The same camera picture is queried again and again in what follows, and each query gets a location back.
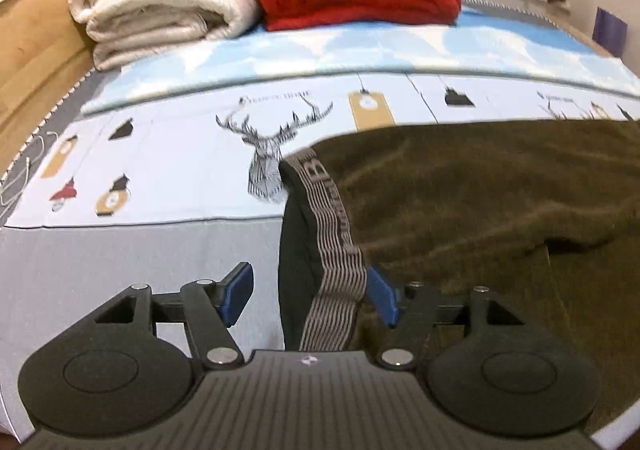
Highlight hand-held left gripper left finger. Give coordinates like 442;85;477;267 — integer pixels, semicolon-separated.
92;261;254;372

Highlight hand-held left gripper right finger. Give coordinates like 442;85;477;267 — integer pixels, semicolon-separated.
366;266;528;372

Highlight olive green corduroy pants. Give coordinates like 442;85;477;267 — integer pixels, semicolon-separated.
277;120;640;437

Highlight deer print bedsheet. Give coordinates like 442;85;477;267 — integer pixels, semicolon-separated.
0;70;640;446

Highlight blue cloud print quilt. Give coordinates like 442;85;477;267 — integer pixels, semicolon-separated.
82;10;640;117

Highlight cream folded blanket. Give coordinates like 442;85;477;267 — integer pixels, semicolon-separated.
69;0;263;72

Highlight purple flat object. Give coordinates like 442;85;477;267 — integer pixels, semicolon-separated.
592;7;628;59

